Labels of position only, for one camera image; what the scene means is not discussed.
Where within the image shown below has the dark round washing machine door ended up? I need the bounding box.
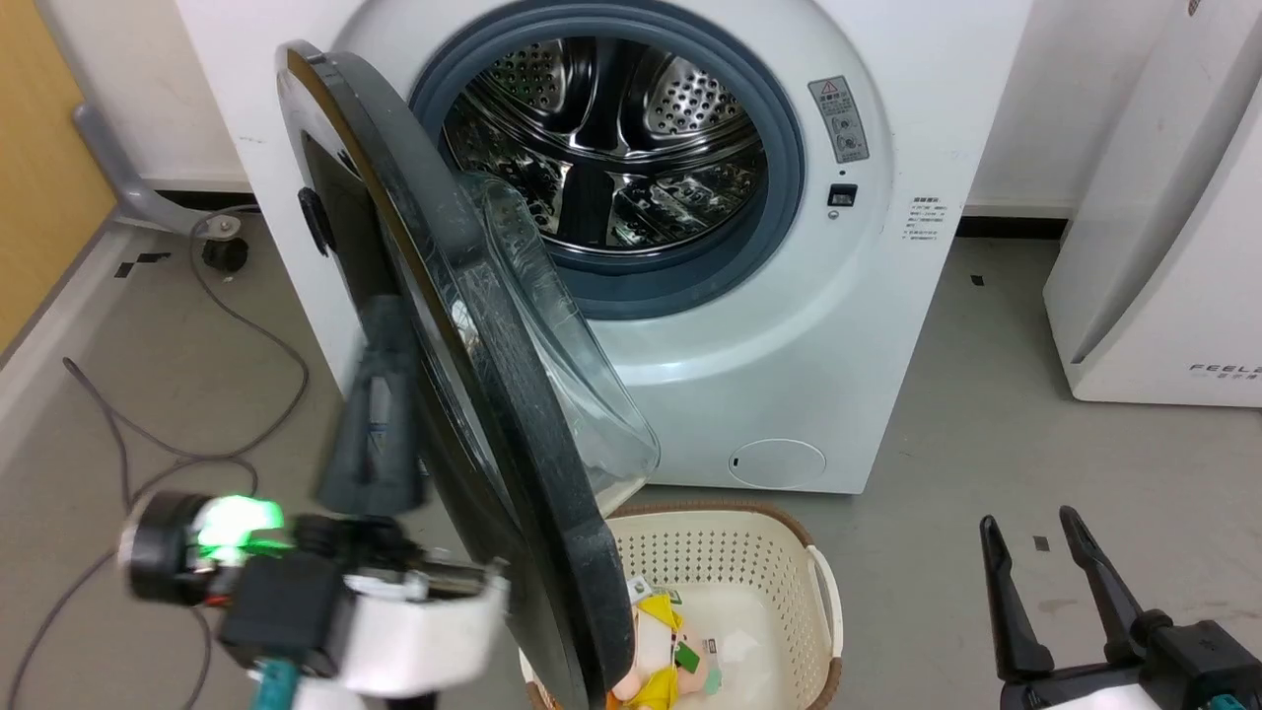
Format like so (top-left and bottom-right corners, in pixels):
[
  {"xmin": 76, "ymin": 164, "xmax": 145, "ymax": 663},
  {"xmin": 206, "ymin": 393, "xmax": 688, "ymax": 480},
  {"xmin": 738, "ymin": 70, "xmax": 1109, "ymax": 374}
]
[{"xmin": 274, "ymin": 39, "xmax": 662, "ymax": 710}]

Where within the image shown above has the yellow and pink doll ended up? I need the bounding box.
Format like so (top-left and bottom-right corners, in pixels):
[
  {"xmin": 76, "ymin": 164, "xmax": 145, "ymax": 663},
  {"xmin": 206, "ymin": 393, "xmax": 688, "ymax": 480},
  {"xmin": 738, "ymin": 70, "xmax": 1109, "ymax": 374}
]
[{"xmin": 606, "ymin": 582, "xmax": 726, "ymax": 710}]

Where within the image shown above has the grey warning label sticker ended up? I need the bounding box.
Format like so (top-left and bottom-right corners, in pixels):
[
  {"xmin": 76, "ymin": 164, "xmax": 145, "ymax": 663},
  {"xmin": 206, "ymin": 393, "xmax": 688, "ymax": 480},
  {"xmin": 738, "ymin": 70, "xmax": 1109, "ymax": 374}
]
[{"xmin": 808, "ymin": 76, "xmax": 871, "ymax": 165}]

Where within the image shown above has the white standing appliance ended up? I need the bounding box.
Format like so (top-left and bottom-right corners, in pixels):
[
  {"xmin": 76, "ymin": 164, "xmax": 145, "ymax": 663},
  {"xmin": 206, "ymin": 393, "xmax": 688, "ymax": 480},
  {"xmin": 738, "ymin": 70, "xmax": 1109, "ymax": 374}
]
[{"xmin": 1042, "ymin": 0, "xmax": 1262, "ymax": 408}]

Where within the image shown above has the round white filter cover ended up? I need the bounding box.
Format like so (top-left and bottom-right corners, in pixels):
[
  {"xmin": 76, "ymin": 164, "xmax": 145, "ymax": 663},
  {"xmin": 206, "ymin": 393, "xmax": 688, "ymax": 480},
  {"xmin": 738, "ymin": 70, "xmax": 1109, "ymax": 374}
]
[{"xmin": 730, "ymin": 438, "xmax": 827, "ymax": 490}]

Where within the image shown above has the grey rubber door gasket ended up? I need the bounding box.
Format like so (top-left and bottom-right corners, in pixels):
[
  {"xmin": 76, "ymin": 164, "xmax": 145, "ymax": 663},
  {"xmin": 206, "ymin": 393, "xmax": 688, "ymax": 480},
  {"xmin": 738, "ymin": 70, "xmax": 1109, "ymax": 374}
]
[{"xmin": 408, "ymin": 0, "xmax": 806, "ymax": 320}]

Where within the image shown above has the yellow wooden panel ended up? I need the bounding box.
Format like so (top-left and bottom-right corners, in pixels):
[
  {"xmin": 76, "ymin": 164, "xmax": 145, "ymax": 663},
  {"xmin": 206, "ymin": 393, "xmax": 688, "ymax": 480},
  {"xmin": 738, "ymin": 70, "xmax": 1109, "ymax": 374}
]
[{"xmin": 0, "ymin": 0, "xmax": 119, "ymax": 358}]

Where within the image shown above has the cream perforated laundry basket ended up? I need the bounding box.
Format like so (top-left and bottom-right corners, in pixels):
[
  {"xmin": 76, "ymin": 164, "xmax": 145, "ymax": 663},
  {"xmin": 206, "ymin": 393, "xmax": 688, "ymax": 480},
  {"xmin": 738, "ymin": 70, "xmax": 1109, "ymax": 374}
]
[{"xmin": 520, "ymin": 501, "xmax": 845, "ymax": 710}]

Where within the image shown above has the white front-load washing machine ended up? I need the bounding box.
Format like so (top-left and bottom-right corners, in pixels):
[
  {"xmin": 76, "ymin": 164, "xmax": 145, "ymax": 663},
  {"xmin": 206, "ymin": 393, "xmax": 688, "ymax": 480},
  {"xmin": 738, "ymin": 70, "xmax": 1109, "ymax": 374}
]
[{"xmin": 175, "ymin": 0, "xmax": 1034, "ymax": 495}]

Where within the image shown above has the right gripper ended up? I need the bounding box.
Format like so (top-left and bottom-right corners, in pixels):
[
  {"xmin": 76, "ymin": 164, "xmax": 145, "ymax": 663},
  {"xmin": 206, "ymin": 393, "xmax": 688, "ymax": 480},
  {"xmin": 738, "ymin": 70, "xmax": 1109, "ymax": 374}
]
[{"xmin": 979, "ymin": 506, "xmax": 1228, "ymax": 710}]

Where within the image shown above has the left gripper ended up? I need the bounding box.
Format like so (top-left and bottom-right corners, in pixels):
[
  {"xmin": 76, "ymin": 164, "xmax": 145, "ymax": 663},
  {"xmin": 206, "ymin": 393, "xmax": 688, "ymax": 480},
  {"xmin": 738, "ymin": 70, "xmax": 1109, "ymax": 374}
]
[{"xmin": 294, "ymin": 294, "xmax": 511, "ymax": 703}]

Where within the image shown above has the grey floor cable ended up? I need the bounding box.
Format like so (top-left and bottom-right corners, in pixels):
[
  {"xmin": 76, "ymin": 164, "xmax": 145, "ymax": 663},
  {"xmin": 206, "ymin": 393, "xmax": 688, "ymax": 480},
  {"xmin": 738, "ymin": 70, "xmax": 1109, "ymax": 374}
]
[{"xmin": 0, "ymin": 210, "xmax": 312, "ymax": 710}]

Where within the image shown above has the stainless steel washer drum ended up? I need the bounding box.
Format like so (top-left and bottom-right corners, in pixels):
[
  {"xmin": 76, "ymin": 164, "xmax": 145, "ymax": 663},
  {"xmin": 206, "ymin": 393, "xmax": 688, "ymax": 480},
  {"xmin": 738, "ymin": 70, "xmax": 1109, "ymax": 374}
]
[{"xmin": 441, "ymin": 36, "xmax": 768, "ymax": 250}]

